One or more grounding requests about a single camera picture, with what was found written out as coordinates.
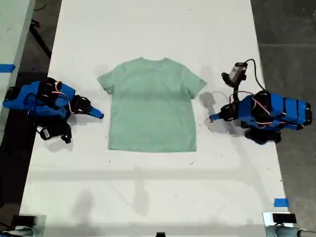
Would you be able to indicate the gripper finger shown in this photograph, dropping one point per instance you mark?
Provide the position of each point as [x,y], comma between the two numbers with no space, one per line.
[95,111]
[215,117]

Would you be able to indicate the pale green T-shirt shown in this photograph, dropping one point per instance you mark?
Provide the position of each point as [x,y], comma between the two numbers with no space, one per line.
[151,111]

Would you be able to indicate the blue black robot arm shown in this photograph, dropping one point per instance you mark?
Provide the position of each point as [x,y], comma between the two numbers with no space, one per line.
[284,108]
[27,98]

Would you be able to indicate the black stand leg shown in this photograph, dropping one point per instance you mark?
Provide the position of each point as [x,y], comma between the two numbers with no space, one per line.
[39,39]

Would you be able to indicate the blue tape strip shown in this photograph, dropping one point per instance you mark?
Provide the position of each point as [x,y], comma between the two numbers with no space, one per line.
[281,202]
[7,67]

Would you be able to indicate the pale side table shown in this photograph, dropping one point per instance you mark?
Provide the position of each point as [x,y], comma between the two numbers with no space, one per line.
[12,29]

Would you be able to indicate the small black box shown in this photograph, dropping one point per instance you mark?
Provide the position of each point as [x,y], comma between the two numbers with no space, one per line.
[284,218]
[23,220]

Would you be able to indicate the black camera stalk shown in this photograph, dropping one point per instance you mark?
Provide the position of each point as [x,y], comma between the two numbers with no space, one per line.
[227,79]
[66,128]

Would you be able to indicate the black camera box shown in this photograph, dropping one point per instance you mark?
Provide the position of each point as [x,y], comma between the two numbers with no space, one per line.
[45,133]
[238,71]

